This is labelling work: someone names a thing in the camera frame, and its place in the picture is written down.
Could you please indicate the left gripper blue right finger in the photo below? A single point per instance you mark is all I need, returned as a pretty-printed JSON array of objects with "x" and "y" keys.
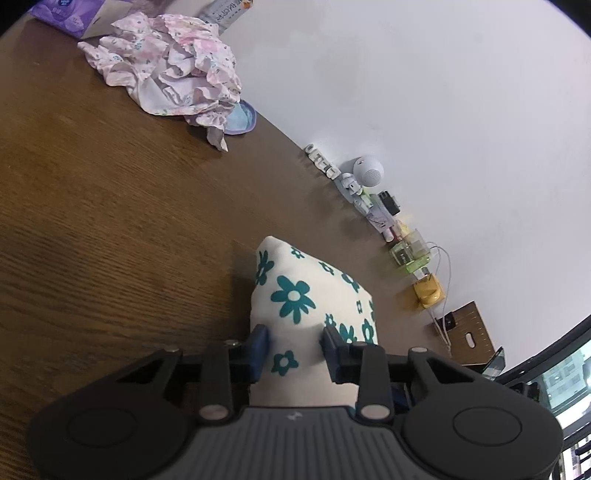
[{"x": 364, "y": 365}]

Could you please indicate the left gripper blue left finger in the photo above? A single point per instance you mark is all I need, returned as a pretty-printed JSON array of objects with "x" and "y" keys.
[{"x": 227, "y": 372}]

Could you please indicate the cream green floral garment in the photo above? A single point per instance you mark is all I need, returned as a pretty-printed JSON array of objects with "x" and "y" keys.
[{"x": 296, "y": 296}]

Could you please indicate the yellow mug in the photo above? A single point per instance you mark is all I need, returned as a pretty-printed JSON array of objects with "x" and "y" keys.
[{"x": 429, "y": 291}]

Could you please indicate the brown cardboard stand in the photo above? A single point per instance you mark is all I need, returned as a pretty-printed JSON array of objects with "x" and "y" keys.
[{"x": 470, "y": 341}]

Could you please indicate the clear glass cup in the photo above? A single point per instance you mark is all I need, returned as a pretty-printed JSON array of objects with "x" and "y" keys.
[{"x": 412, "y": 253}]

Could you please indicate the upright phone screen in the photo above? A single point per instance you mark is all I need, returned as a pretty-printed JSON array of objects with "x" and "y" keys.
[{"x": 496, "y": 365}]

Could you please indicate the white tin box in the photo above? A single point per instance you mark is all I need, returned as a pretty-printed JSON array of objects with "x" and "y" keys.
[{"x": 379, "y": 219}]

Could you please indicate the black charger block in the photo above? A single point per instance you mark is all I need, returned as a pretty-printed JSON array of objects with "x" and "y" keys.
[{"x": 389, "y": 202}]

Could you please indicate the white robot figurine speaker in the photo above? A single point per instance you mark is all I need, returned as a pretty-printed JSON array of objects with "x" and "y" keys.
[{"x": 360, "y": 175}]

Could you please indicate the computer monitor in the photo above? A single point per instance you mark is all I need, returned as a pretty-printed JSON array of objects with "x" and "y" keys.
[{"x": 559, "y": 379}]

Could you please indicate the white power strip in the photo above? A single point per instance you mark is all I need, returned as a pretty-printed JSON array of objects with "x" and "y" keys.
[{"x": 321, "y": 162}]

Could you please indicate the light blue cloth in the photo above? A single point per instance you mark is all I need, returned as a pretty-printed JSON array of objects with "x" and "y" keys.
[{"x": 241, "y": 120}]

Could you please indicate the pink floral crumpled garment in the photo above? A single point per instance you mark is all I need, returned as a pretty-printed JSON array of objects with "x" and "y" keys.
[{"x": 171, "y": 65}]

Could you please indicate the plastic drink bottle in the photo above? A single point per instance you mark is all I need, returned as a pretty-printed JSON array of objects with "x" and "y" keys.
[{"x": 223, "y": 13}]

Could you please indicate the purple tissue box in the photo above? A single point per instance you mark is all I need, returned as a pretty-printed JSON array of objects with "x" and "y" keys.
[{"x": 81, "y": 19}]

